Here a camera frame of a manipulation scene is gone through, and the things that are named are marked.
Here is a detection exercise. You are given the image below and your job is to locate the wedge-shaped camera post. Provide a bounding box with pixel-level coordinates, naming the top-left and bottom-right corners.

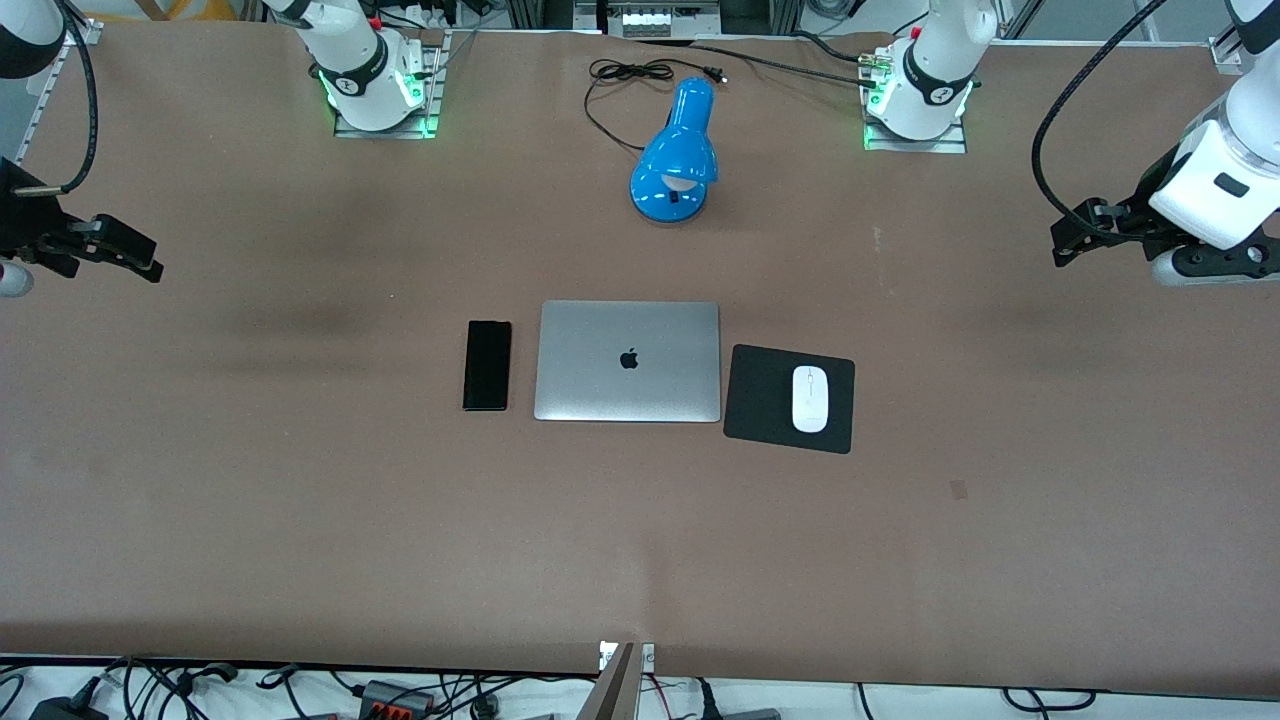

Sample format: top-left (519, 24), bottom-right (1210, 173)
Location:
top-left (575, 642), bottom-right (641, 720)

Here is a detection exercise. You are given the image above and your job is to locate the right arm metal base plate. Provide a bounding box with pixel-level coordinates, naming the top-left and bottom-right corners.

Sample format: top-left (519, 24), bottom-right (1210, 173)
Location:
top-left (333, 30), bottom-right (448, 139)

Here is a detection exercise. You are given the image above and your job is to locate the black power adapter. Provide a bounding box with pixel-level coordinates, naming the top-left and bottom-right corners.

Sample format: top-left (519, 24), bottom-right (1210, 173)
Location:
top-left (28, 695), bottom-right (109, 720)

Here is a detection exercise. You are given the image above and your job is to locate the black device with red connectors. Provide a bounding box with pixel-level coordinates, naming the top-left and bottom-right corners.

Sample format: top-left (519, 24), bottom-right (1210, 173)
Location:
top-left (358, 680), bottom-right (438, 717)

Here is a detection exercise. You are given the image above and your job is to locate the white power strip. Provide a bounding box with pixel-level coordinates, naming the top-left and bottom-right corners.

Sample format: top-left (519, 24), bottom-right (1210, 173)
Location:
top-left (620, 8), bottom-right (701, 39)

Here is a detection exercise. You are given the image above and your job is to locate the silver closed laptop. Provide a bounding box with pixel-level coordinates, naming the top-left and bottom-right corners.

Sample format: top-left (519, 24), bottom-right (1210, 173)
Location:
top-left (533, 300), bottom-right (722, 424)

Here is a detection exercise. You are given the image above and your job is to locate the aluminium table edge rail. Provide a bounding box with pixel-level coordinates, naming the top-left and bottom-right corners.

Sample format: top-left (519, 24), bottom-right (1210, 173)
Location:
top-left (0, 45), bottom-right (71, 161)

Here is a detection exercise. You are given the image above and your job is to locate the black smartphone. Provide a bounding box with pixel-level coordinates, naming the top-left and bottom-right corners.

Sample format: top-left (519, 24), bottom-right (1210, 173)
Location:
top-left (462, 320), bottom-right (513, 413)

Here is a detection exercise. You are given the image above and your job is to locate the black mouse pad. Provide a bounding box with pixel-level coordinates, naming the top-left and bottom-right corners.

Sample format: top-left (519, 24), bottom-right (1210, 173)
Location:
top-left (723, 344), bottom-right (856, 455)

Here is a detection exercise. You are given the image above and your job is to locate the white computer mouse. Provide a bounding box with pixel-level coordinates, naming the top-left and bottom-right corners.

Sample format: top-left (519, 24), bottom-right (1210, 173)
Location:
top-left (792, 365), bottom-right (831, 434)

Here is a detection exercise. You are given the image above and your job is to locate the thick black table cable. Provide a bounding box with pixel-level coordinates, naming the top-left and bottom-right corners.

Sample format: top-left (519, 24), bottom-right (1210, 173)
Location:
top-left (640, 38), bottom-right (883, 89)

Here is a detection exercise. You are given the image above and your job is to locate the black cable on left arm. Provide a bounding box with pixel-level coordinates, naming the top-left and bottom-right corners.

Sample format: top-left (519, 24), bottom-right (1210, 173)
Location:
top-left (1030, 0), bottom-right (1171, 243)

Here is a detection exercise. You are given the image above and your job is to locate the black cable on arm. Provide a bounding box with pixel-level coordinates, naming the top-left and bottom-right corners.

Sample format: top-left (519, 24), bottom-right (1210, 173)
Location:
top-left (1030, 0), bottom-right (1171, 243)
top-left (40, 0), bottom-right (99, 196)

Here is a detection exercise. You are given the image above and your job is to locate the black lamp power cord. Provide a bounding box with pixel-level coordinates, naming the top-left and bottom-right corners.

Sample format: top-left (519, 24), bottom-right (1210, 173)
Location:
top-left (584, 58), bottom-right (729, 153)

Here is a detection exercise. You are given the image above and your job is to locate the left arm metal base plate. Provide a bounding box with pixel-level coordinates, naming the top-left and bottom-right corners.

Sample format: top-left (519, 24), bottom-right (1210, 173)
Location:
top-left (862, 45), bottom-right (969, 154)

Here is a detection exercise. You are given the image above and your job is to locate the black looped floor cable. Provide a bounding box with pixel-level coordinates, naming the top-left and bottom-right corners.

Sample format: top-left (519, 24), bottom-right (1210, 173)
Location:
top-left (1003, 688), bottom-right (1096, 713)

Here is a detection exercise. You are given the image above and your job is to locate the blue desk lamp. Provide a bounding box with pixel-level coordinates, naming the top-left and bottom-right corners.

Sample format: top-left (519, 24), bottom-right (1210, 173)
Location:
top-left (630, 77), bottom-right (719, 225)

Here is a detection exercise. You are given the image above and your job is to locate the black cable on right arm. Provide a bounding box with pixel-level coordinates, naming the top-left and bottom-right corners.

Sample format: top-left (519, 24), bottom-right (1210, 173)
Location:
top-left (40, 0), bottom-right (99, 196)

